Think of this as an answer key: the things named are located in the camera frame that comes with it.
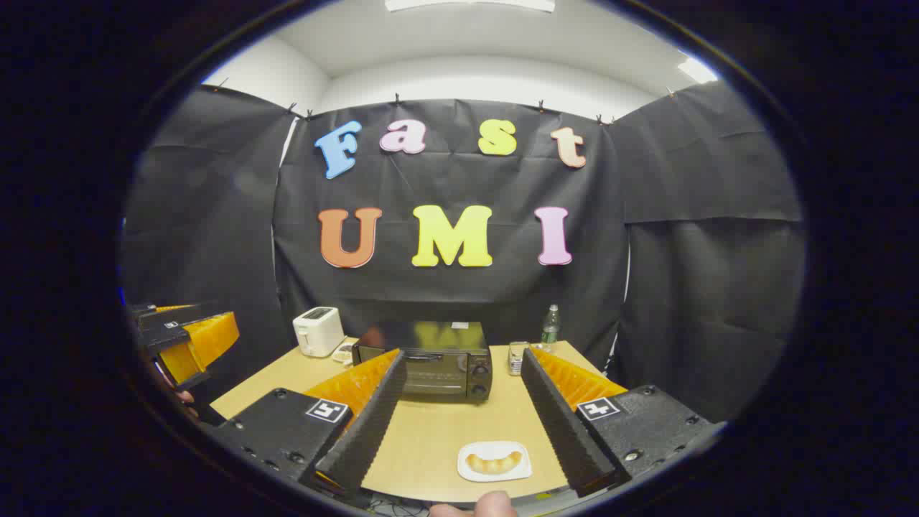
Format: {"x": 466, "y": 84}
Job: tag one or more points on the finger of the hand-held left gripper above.
{"x": 179, "y": 314}
{"x": 208, "y": 341}

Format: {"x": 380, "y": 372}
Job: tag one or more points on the black electric oven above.
{"x": 445, "y": 366}

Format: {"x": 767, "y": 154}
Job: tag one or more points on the clear water bottle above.
{"x": 550, "y": 332}

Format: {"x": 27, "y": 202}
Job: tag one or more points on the white toaster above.
{"x": 319, "y": 332}

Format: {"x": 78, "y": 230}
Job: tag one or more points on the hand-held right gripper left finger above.
{"x": 373, "y": 424}

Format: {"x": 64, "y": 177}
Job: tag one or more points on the small white object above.
{"x": 343, "y": 353}

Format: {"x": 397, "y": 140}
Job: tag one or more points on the white plate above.
{"x": 495, "y": 477}

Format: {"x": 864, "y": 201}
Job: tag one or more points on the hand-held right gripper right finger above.
{"x": 556, "y": 416}

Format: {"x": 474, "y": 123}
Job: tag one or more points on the golden bread roll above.
{"x": 494, "y": 464}

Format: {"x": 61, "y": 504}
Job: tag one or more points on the ceiling light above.
{"x": 470, "y": 4}
{"x": 696, "y": 70}

